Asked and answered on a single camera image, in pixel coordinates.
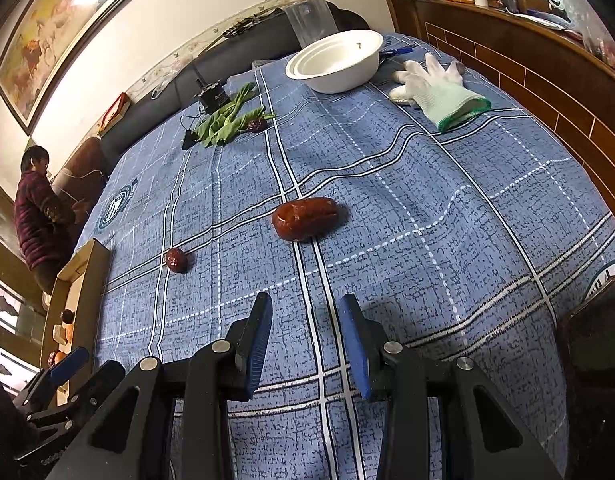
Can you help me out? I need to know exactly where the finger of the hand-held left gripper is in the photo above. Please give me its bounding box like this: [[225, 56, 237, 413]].
[[25, 360, 126, 441], [12, 346, 91, 411]]

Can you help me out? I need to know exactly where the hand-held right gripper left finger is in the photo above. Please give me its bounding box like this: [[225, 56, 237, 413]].
[[45, 292, 274, 480]]

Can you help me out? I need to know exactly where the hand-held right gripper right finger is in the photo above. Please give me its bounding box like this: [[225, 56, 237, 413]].
[[337, 294, 563, 480]]

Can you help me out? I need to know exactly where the cardboard box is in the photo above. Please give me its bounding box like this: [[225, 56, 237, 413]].
[[40, 238, 112, 406]]

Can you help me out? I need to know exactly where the large red date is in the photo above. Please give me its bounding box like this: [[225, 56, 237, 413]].
[[272, 197, 339, 241]]

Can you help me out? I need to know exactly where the small red date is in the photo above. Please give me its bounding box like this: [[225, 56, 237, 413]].
[[166, 248, 189, 274]]

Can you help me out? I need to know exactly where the blue plaid bedsheet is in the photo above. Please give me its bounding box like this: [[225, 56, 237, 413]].
[[72, 32, 615, 480]]

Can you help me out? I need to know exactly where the brown leather armchair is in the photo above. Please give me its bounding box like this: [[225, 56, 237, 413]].
[[52, 137, 114, 203]]

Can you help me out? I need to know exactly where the green leafy vegetable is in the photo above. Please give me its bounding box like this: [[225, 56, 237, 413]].
[[192, 83, 277, 148]]

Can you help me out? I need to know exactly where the small red framed picture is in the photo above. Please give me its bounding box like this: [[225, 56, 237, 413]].
[[98, 92, 131, 134]]

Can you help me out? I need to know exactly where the dark grey sofa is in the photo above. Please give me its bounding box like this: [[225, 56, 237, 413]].
[[98, 2, 374, 162]]

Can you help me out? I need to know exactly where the black electronic device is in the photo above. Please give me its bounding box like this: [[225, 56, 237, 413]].
[[196, 77, 229, 112]]

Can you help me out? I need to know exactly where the white work glove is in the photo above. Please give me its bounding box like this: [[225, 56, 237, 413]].
[[390, 53, 492, 133]]

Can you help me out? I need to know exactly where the white bowl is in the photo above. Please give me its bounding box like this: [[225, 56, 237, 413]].
[[286, 30, 385, 94]]

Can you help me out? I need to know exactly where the wooden cabinet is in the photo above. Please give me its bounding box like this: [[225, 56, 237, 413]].
[[372, 0, 615, 241]]

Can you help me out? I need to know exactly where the clear plastic container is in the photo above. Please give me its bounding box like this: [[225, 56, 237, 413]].
[[286, 1, 336, 51]]

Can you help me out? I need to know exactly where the black cable bundle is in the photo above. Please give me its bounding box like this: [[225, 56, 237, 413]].
[[222, 7, 289, 39]]

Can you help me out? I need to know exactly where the framed wall painting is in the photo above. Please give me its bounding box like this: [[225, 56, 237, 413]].
[[0, 0, 154, 136]]

